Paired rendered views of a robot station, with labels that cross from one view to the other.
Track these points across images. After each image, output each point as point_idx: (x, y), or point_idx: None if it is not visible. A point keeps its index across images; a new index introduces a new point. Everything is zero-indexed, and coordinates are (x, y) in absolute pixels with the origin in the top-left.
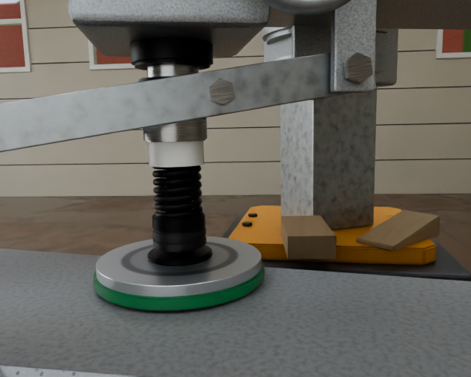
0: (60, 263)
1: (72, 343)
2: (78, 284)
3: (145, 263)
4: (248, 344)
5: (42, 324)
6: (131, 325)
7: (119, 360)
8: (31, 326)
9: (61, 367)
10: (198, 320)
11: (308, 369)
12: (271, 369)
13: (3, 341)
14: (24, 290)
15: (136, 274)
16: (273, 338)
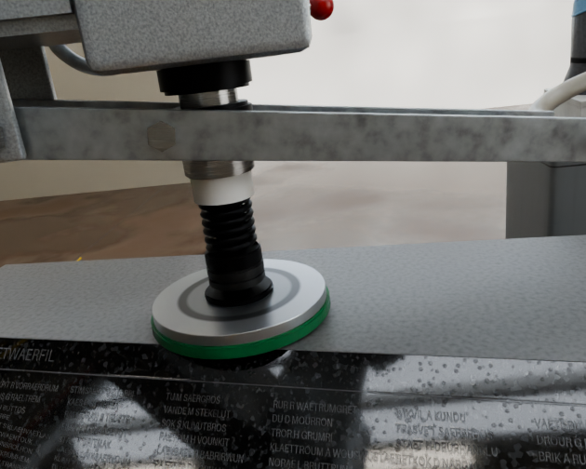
0: (409, 329)
1: (304, 259)
2: (347, 300)
3: (272, 278)
4: (198, 268)
5: (336, 265)
6: None
7: (270, 255)
8: (342, 263)
9: (299, 249)
10: None
11: (173, 261)
12: (192, 260)
13: (349, 255)
14: (393, 288)
15: (274, 266)
16: (181, 273)
